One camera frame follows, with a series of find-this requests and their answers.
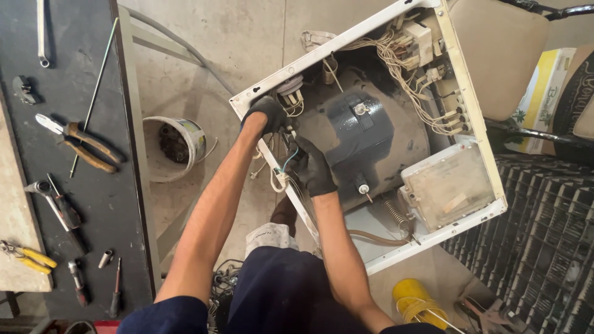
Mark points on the person's left hand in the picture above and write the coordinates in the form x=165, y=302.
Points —
x=268, y=113

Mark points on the person's right hand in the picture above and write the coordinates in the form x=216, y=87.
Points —
x=316, y=172

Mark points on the person's left fingers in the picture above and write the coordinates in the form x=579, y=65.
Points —
x=278, y=118

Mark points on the person's right fingers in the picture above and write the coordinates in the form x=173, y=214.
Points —
x=299, y=160

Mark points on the person's foot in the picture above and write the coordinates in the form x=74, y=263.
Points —
x=284, y=214

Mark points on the brown cylindrical capacitor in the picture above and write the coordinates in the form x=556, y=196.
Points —
x=330, y=70

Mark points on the dark grey washer tub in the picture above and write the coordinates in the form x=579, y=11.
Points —
x=371, y=134

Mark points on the crumpled grey rag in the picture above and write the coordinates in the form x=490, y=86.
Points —
x=316, y=39

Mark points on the dirty white plastic bucket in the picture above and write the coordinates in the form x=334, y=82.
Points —
x=174, y=148

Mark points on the metal suspension spring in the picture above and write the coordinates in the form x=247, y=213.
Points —
x=397, y=214

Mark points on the white wiring harness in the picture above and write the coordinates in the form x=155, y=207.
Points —
x=408, y=79

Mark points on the person's navy clothing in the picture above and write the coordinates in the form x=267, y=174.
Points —
x=287, y=297

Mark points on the translucent detergent drawer housing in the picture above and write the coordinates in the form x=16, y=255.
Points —
x=448, y=185

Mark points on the white timer control module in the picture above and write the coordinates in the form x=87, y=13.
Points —
x=419, y=41

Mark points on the white washing machine cabinet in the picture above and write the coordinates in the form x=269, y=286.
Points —
x=468, y=97

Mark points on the yellow plastic container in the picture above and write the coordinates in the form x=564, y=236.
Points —
x=415, y=301

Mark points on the thin metal rod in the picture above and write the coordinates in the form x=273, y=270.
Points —
x=94, y=97

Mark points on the black workbench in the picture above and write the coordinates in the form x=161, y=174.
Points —
x=93, y=185

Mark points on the small silver socket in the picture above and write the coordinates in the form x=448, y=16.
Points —
x=105, y=259

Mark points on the slim red black screwdriver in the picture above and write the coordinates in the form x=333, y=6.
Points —
x=115, y=290

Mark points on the dusty metal tool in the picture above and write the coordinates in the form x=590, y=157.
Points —
x=482, y=313

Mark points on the silver ratchet wrench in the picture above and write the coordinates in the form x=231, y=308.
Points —
x=48, y=200

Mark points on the stack of black plastic grids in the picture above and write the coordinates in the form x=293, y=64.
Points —
x=533, y=241

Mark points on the yellow and white carton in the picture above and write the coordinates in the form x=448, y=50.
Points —
x=540, y=99

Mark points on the short dark screwdriver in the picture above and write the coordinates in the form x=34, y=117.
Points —
x=77, y=282

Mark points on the small black metal part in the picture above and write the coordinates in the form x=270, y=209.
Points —
x=24, y=90

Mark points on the beige stone slab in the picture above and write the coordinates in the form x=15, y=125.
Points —
x=16, y=213

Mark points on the black printed bag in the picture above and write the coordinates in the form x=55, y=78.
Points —
x=575, y=106

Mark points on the round white pressure switch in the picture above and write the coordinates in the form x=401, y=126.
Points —
x=290, y=87

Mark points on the grey metal frame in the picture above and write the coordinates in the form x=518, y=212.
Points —
x=139, y=116

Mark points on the beige cushioned black frame chair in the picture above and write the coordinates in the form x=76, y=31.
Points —
x=501, y=51

